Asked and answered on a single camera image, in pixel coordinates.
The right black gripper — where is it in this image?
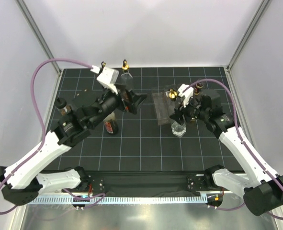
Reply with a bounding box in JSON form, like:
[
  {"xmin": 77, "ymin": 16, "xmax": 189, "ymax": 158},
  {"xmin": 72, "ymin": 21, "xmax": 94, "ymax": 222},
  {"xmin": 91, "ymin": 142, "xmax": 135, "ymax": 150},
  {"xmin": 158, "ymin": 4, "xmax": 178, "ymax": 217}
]
[{"xmin": 170, "ymin": 93, "xmax": 209, "ymax": 125}]

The glass oil bottle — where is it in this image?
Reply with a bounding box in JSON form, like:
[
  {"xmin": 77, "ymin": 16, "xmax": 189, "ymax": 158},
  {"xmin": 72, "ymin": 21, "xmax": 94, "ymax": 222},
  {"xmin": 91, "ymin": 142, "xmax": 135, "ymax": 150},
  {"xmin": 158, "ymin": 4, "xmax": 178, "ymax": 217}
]
[
  {"xmin": 167, "ymin": 88, "xmax": 186, "ymax": 138},
  {"xmin": 120, "ymin": 59, "xmax": 133, "ymax": 90},
  {"xmin": 101, "ymin": 61, "xmax": 106, "ymax": 70}
]

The small black spice jar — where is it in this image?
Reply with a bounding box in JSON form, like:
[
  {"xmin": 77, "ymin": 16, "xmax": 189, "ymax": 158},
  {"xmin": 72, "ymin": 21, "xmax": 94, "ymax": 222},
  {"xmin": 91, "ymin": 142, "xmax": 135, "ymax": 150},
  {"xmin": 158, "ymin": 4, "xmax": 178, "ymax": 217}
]
[{"xmin": 193, "ymin": 82, "xmax": 204, "ymax": 96}]

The round amber sauce bottle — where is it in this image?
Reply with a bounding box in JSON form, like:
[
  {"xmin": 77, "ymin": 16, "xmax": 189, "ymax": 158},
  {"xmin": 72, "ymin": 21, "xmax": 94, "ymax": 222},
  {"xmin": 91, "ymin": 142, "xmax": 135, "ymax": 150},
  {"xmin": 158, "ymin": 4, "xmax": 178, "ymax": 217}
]
[{"xmin": 54, "ymin": 97, "xmax": 71, "ymax": 116}]

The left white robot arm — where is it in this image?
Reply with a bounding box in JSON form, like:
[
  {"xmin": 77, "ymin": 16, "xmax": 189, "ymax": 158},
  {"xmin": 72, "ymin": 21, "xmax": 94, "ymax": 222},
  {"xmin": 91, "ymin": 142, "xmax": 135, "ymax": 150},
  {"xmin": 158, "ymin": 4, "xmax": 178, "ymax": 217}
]
[{"xmin": 0, "ymin": 84, "xmax": 147, "ymax": 206}]

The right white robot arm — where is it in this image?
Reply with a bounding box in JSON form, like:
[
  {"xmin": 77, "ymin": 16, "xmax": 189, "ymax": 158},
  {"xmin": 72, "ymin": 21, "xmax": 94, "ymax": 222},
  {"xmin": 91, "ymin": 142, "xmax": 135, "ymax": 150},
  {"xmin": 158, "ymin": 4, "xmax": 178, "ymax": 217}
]
[{"xmin": 167, "ymin": 88, "xmax": 283, "ymax": 216}]

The clear acrylic organizer tray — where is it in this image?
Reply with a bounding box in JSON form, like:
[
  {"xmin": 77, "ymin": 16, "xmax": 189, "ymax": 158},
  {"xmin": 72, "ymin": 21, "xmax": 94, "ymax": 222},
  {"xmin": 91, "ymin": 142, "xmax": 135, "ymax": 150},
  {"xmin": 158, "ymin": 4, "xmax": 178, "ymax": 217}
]
[{"xmin": 151, "ymin": 84, "xmax": 178, "ymax": 126}]

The dark sauce bottle red label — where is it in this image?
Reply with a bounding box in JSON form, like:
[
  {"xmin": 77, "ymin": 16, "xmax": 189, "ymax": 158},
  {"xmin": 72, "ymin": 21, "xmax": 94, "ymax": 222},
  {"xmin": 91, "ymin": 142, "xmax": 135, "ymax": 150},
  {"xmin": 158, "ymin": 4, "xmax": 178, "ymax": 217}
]
[{"xmin": 103, "ymin": 112, "xmax": 119, "ymax": 135}]

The black grid mat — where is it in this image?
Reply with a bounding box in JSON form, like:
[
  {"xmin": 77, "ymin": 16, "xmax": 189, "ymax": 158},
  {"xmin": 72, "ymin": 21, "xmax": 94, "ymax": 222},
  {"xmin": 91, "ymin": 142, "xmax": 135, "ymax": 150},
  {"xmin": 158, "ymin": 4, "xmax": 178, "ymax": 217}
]
[{"xmin": 46, "ymin": 67, "xmax": 241, "ymax": 171}]

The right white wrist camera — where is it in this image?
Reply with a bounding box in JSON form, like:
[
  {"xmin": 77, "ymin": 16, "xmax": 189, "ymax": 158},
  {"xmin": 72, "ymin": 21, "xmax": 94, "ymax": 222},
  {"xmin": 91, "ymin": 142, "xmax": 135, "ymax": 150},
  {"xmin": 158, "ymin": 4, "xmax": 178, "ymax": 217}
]
[{"xmin": 177, "ymin": 84, "xmax": 194, "ymax": 108}]

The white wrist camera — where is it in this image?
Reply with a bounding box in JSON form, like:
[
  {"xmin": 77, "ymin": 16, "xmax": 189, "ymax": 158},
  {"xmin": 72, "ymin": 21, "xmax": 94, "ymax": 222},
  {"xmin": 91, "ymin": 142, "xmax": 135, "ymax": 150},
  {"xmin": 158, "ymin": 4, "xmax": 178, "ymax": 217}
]
[
  {"xmin": 177, "ymin": 84, "xmax": 194, "ymax": 108},
  {"xmin": 96, "ymin": 67, "xmax": 119, "ymax": 95}
]

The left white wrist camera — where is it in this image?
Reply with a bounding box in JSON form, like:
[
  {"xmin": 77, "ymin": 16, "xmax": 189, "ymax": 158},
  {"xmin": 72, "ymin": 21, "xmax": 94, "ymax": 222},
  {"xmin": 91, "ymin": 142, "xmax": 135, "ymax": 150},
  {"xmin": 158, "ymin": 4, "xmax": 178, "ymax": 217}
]
[{"xmin": 96, "ymin": 67, "xmax": 119, "ymax": 95}]

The white slotted cable duct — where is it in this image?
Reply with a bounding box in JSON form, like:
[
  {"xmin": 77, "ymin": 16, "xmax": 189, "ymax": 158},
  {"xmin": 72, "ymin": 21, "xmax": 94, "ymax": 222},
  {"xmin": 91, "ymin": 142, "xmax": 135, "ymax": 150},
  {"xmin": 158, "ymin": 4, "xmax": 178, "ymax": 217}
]
[{"xmin": 29, "ymin": 194, "xmax": 207, "ymax": 206}]

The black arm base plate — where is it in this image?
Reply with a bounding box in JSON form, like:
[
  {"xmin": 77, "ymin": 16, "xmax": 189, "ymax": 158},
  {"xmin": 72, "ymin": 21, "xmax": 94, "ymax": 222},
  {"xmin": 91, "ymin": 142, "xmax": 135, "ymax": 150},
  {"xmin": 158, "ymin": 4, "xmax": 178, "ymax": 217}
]
[{"xmin": 69, "ymin": 171, "xmax": 222, "ymax": 197}]

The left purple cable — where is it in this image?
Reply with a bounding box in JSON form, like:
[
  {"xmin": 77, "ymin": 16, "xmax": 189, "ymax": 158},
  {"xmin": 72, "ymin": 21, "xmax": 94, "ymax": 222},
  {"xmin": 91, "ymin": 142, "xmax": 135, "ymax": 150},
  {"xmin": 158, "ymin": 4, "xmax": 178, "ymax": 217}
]
[{"xmin": 0, "ymin": 58, "xmax": 101, "ymax": 214}]

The purple cable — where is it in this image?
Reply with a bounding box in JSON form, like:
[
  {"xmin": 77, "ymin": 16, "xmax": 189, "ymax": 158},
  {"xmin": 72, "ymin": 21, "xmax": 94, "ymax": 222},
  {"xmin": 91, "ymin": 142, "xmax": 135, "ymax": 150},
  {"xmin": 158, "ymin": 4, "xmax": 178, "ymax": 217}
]
[
  {"xmin": 0, "ymin": 58, "xmax": 101, "ymax": 214},
  {"xmin": 191, "ymin": 79, "xmax": 283, "ymax": 220}
]

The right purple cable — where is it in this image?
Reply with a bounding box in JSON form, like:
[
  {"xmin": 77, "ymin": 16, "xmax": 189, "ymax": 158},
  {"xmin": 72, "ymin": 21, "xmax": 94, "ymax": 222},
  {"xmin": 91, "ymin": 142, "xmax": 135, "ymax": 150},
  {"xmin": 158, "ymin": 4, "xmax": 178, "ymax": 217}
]
[{"xmin": 191, "ymin": 79, "xmax": 283, "ymax": 220}]

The left aluminium frame post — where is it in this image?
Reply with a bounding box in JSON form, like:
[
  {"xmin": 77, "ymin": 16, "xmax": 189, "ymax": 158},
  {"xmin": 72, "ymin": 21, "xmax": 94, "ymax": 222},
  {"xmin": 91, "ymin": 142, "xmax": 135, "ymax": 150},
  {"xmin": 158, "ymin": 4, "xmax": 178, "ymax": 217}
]
[{"xmin": 14, "ymin": 0, "xmax": 62, "ymax": 76}]

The aluminium frame post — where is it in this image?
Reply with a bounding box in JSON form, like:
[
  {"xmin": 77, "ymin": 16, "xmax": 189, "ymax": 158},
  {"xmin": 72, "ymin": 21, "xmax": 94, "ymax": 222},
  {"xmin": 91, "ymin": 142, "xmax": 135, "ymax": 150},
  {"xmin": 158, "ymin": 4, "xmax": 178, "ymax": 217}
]
[
  {"xmin": 14, "ymin": 0, "xmax": 62, "ymax": 76},
  {"xmin": 226, "ymin": 0, "xmax": 272, "ymax": 72}
]

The aluminium front rail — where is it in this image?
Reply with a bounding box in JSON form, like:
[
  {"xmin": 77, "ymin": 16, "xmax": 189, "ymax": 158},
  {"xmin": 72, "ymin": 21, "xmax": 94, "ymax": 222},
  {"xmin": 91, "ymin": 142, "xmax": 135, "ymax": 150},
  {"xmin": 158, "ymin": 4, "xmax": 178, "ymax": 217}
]
[{"xmin": 16, "ymin": 172, "xmax": 280, "ymax": 196}]

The right aluminium frame post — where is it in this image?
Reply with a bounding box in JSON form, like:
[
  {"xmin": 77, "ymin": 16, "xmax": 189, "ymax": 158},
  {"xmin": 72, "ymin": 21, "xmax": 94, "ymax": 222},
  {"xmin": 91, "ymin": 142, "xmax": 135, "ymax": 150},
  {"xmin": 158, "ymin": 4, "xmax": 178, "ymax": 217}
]
[{"xmin": 226, "ymin": 0, "xmax": 272, "ymax": 72}]

